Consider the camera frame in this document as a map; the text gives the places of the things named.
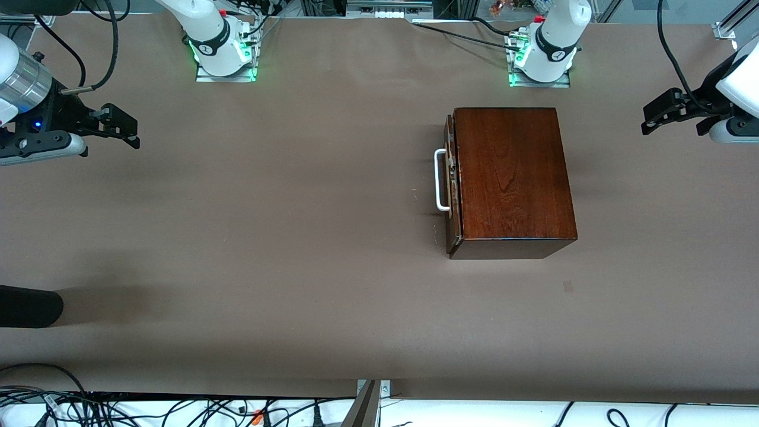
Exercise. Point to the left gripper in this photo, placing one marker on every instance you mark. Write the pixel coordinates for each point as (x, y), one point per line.
(707, 93)

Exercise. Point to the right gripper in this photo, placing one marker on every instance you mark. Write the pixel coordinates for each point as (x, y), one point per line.
(59, 110)

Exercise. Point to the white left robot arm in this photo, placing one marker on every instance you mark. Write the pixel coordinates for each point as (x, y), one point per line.
(554, 47)

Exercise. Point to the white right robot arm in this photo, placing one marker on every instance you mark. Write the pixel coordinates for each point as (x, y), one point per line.
(213, 35)

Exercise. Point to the dark wooden drawer cabinet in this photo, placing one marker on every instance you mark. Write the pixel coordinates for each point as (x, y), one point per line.
(516, 190)

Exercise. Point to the black cylindrical object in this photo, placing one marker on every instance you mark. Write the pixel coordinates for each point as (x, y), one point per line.
(29, 305)

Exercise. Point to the white power strip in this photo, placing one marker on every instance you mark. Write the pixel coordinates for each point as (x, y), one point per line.
(388, 13)

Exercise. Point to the white lower shelf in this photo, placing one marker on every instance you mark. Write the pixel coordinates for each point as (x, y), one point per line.
(474, 415)

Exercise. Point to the dark angled metal bar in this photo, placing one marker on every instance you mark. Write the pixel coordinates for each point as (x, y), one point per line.
(363, 412)

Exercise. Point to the aluminium frame profile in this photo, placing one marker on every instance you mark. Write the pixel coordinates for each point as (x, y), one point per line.
(724, 29)
(24, 19)

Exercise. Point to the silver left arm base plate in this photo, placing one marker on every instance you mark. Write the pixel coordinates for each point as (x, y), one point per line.
(560, 83)

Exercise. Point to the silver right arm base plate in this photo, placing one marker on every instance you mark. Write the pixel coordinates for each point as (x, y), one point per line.
(237, 78)

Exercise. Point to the silver metal bracket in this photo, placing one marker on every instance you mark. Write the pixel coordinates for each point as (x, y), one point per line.
(385, 388)

